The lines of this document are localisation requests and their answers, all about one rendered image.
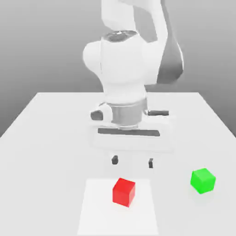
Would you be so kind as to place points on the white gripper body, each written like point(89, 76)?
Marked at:
point(129, 142)

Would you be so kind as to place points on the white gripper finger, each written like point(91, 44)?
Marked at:
point(114, 159)
point(150, 163)

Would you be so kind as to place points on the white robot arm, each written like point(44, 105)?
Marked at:
point(121, 70)

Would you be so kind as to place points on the small red cube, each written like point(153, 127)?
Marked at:
point(123, 191)

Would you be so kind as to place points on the small green cube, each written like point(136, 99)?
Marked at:
point(202, 181)

